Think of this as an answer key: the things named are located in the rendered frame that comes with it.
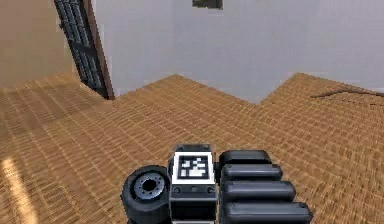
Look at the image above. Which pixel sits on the dark framed wall picture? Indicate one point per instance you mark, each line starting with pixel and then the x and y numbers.
pixel 207 3

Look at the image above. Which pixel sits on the dark slatted room door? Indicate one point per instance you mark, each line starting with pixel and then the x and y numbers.
pixel 81 46

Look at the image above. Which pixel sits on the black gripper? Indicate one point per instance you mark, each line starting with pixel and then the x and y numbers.
pixel 146 196

